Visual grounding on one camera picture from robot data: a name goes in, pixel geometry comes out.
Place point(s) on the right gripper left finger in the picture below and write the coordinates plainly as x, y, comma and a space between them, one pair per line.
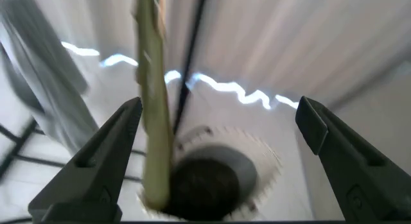
93, 176

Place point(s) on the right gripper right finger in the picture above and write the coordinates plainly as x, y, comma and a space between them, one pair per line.
363, 182

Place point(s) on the green garment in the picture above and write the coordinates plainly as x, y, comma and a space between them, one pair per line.
154, 105

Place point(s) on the pale grey shorts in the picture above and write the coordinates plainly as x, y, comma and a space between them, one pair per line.
41, 73

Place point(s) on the white laundry basket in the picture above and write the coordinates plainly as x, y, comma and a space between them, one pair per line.
257, 147

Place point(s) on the black clothes rack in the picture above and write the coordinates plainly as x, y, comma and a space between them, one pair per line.
189, 57

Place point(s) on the white curtain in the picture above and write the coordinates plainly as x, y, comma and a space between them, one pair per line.
273, 41

